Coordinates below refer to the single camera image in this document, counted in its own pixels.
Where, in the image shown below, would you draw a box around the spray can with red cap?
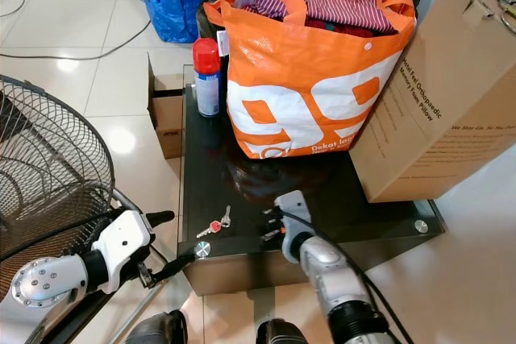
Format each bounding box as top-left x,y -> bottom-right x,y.
192,38 -> 223,118

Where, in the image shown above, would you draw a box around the long black floor cable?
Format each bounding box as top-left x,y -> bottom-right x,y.
0,15 -> 151,60

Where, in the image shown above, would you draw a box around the orange and white shopping bag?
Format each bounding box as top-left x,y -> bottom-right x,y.
203,0 -> 418,160

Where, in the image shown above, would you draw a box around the robot left leg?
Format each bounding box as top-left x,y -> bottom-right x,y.
125,310 -> 183,344

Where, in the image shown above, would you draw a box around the blue woven bag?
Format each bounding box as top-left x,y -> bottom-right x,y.
140,0 -> 208,44

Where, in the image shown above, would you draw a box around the small open cardboard box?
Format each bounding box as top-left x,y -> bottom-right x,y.
147,52 -> 186,160

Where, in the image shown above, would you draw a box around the robot leg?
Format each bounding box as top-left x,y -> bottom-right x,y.
125,310 -> 183,344
256,318 -> 317,344

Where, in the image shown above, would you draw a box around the keys with red tag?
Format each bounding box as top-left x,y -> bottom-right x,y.
196,205 -> 232,238

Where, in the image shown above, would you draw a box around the red white striped cloth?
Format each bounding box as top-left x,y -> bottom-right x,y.
238,0 -> 397,35

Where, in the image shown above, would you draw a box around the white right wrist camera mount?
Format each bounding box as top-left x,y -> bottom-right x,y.
274,190 -> 315,240

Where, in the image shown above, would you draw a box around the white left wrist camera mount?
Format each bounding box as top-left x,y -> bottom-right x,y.
93,209 -> 154,285

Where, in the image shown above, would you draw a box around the robot right leg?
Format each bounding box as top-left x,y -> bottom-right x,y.
256,318 -> 317,344

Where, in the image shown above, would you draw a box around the black glass table top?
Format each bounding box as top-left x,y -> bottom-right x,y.
179,62 -> 447,261

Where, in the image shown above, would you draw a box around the black wire cage fan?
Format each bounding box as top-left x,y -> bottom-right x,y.
0,74 -> 116,280

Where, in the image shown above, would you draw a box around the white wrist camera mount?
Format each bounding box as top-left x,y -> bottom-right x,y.
274,190 -> 315,240
93,209 -> 154,285

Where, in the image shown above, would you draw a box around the large printed cardboard box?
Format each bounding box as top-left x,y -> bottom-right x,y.
348,0 -> 516,203

